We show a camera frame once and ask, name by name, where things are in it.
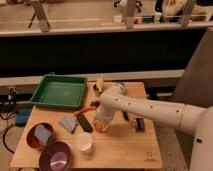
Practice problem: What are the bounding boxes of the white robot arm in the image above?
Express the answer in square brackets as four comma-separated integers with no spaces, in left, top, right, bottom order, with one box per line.
[94,84,213,171]

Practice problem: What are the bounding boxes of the white paper cup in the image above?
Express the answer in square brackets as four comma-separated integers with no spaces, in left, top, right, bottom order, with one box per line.
[76,132,93,154]

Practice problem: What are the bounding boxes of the bunch of dark grapes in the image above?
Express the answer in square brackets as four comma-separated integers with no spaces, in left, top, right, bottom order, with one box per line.
[90,101,100,108]

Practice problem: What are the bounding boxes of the black remote control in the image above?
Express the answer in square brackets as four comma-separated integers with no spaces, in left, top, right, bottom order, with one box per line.
[77,114,93,133]

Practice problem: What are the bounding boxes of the red chili pepper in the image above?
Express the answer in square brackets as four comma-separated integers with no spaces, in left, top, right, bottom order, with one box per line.
[72,107,96,116]

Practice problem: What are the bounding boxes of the green plastic tray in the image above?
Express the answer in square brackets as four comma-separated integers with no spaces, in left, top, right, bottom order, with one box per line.
[30,74,87,110]

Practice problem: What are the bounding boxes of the purple bowl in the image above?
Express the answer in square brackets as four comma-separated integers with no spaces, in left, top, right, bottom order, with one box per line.
[39,141,72,171]

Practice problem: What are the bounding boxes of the blue sponge in bowl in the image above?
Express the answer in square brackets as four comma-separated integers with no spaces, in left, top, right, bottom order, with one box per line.
[34,124,52,144]

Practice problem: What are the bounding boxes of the brown bowl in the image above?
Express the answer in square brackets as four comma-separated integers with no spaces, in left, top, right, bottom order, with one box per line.
[26,123,54,150]

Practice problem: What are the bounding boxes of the blue box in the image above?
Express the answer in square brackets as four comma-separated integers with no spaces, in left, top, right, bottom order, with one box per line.
[15,108,31,127]

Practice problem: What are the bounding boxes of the black cables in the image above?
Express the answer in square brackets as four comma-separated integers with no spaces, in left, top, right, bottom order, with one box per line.
[0,99,18,154]

